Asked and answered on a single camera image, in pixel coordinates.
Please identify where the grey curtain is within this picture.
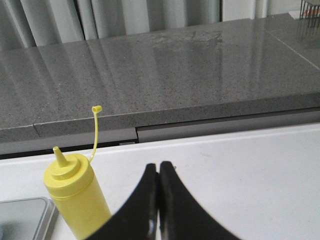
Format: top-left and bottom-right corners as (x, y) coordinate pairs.
(0, 0), (268, 52)

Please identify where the grey stone counter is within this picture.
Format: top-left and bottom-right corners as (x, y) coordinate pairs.
(0, 14), (320, 155)

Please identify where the silver electronic kitchen scale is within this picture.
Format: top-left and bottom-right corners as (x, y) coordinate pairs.
(0, 197), (58, 240)

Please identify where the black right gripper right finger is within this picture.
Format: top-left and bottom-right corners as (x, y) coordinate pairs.
(159, 161), (238, 240)

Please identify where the metal wire rack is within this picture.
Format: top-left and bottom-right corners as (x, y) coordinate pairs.
(298, 0), (320, 28)

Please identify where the yellow squeeze bottle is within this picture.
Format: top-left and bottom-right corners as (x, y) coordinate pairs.
(44, 105), (112, 240)

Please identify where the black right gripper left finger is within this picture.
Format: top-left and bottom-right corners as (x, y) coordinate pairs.
(88, 163), (159, 240)

